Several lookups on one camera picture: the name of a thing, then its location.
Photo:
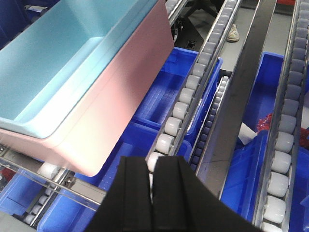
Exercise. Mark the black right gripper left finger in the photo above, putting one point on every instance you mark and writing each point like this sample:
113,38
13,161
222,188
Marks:
127,206

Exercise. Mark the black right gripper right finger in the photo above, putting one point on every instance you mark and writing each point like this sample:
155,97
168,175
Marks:
181,203

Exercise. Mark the pink plastic box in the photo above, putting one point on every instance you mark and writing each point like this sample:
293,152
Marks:
87,135

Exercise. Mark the light blue plastic box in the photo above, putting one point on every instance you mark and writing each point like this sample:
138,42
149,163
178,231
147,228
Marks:
47,69

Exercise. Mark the dark steel shelf beam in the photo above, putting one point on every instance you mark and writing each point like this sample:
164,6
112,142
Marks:
219,147

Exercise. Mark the blue bin lower left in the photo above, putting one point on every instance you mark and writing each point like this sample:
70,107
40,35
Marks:
40,207

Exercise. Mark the blue bin with red items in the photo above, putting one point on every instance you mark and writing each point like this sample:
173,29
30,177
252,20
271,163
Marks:
242,180

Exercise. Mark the white roller conveyor track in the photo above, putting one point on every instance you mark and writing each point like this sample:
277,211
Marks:
179,117

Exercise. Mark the lower small roller track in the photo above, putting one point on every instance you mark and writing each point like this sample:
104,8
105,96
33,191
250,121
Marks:
202,137

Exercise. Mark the blue bin upper middle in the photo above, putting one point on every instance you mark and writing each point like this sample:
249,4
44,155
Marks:
157,102

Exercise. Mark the right roller conveyor track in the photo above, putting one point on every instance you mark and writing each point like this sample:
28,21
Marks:
275,192

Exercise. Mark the white sneaker shoe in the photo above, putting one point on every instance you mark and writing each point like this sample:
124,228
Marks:
233,35

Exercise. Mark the stainless steel shelf frame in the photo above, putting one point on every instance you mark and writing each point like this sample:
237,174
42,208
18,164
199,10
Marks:
58,179

